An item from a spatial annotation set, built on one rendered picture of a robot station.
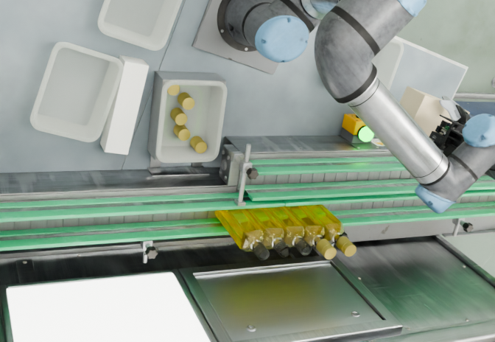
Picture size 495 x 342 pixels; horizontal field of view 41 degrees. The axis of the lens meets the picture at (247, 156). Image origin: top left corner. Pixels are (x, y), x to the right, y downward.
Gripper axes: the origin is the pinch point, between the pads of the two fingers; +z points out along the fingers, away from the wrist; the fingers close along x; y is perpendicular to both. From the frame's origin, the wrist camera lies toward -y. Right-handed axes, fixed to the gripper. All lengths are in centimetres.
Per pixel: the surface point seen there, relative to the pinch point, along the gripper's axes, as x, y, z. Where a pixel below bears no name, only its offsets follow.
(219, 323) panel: 58, 42, -12
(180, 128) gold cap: 27, 50, 30
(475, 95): -7, -96, 86
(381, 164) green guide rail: 17.9, -5.1, 16.4
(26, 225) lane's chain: 59, 82, 22
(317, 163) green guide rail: 23.4, 13.5, 18.7
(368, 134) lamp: 12.3, -3.3, 25.1
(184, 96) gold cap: 19, 53, 30
